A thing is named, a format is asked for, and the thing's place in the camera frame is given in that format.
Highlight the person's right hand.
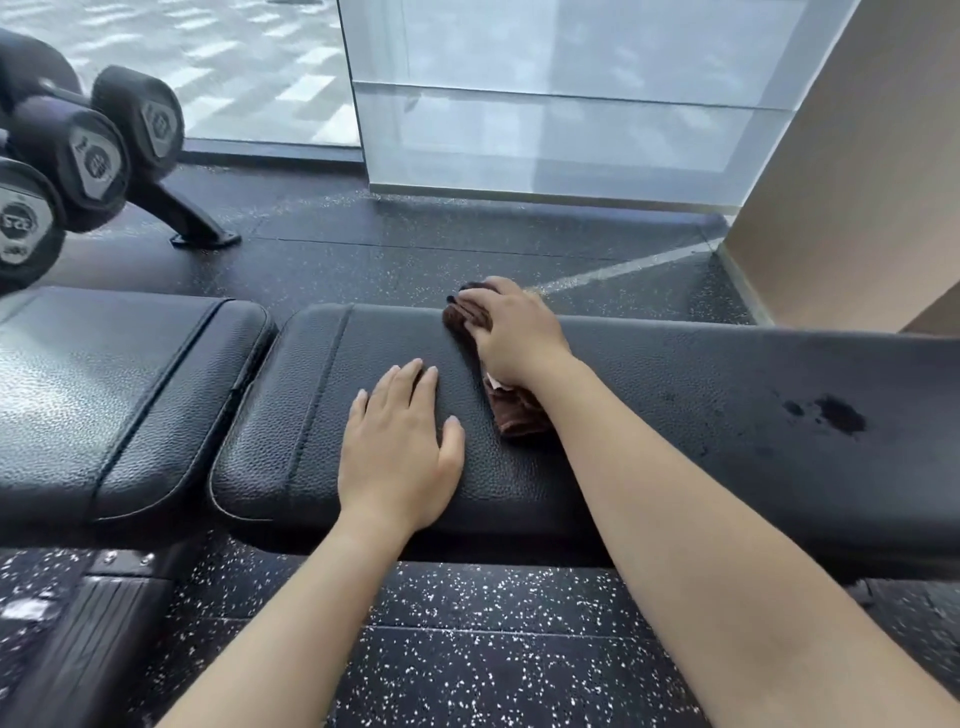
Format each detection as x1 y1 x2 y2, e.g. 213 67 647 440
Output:
447 275 579 391

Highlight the person's left hand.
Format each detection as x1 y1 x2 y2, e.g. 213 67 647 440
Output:
337 358 466 538

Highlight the black dumbbell rack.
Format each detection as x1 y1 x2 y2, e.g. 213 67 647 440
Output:
119 176 243 250

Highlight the brown cleaning cloth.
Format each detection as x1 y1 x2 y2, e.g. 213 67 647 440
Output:
442 281 556 440

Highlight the person's right forearm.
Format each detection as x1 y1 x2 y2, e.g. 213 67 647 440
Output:
524 356 960 728

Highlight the person's left forearm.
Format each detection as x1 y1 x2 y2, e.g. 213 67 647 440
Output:
157 517 421 728

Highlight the row of black dumbbells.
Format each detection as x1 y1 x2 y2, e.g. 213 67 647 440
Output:
0 28 187 298

